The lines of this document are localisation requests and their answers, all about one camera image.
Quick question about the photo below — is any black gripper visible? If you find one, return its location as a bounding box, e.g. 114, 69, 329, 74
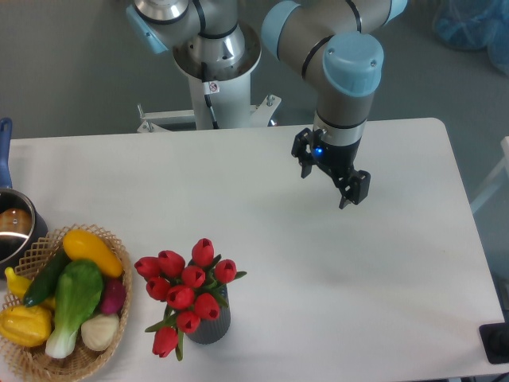
291, 128, 371, 209

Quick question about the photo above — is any red tulip bouquet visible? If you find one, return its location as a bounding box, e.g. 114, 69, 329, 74
134, 238, 247, 361

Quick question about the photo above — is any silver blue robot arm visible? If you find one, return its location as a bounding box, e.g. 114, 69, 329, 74
126, 1, 406, 206

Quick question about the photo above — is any dark grey ribbed vase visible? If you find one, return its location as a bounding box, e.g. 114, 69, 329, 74
184, 259, 232, 345

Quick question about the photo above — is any blue plastic bag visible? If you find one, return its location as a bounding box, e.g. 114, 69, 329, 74
432, 1, 508, 75

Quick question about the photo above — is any black device at edge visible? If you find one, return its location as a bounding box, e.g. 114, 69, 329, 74
479, 322, 508, 364

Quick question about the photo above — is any purple radish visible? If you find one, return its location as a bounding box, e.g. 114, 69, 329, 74
99, 279, 126, 314

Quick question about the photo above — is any yellow squash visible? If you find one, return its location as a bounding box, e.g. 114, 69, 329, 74
62, 229, 123, 278

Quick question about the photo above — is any green bok choy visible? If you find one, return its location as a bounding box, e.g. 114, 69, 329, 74
45, 259, 103, 359

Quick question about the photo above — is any white garlic bulb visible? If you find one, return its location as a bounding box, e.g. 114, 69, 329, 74
80, 314, 119, 352

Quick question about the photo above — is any green cucumber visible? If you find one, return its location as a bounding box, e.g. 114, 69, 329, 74
22, 248, 71, 307

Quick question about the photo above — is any small yellow gourd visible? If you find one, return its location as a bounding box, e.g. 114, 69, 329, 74
5, 267, 56, 311

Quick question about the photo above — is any yellow pumpkin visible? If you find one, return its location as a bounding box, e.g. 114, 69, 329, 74
1, 305, 52, 348

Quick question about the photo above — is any woven wicker basket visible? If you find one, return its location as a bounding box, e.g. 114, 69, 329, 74
1, 224, 132, 381

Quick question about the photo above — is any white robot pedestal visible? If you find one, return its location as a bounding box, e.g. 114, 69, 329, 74
138, 21, 282, 133

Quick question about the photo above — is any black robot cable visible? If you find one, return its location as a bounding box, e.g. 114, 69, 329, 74
200, 62, 220, 131

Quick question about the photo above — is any white frame at right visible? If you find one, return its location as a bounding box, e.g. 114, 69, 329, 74
470, 136, 508, 215

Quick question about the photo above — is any blue handled saucepan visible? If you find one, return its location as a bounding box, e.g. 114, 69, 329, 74
1, 117, 49, 280

